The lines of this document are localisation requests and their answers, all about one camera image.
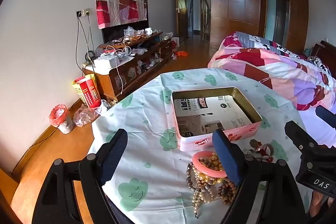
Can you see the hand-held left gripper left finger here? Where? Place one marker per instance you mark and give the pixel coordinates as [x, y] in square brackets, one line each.
[115, 153]

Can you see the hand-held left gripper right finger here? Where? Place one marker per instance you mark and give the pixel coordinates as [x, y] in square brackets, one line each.
[225, 155]

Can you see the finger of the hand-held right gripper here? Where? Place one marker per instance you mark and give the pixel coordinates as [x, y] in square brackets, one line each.
[326, 115]
[295, 133]

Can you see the pink bangle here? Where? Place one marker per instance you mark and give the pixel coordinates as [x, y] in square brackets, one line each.
[195, 161]

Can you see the pink metal tin box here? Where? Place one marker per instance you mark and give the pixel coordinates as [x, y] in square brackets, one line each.
[189, 144]

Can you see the person's right hand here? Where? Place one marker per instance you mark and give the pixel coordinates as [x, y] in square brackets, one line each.
[319, 200]

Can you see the clear plastic bag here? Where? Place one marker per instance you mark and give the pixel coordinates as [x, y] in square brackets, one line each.
[84, 116]

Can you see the black and white pillow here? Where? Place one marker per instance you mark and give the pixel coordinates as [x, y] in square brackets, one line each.
[316, 61]

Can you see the trash bin with red bag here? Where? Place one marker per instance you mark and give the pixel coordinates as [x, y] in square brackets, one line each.
[64, 124]

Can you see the red and yellow bag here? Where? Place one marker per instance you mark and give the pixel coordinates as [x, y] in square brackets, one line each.
[89, 94]

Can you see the brown wooden headboard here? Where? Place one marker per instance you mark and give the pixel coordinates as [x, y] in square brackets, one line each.
[328, 49]

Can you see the wooden television cabinet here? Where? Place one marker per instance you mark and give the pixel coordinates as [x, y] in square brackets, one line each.
[105, 82]

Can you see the pink patchwork quilt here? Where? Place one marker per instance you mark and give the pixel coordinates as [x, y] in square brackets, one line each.
[275, 64]

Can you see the white box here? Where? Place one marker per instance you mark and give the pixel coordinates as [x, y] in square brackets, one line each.
[105, 63]

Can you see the orange item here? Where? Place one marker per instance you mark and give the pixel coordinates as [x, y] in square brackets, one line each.
[181, 53]

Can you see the black television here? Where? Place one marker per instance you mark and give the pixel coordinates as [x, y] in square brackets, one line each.
[115, 32]

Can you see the white paper bag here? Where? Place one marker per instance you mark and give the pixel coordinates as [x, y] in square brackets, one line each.
[176, 42]

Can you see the white mug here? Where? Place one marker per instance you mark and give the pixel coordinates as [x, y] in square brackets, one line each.
[148, 31]

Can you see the brown wooden wardrobe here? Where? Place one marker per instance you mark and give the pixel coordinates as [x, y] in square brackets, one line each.
[244, 11]

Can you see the red and pink cover cloth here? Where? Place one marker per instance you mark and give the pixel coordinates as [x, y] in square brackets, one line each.
[118, 11]

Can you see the wooden door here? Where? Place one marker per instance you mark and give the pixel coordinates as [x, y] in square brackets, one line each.
[182, 3]

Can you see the wall power outlet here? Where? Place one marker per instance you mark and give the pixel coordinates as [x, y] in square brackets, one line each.
[83, 12]

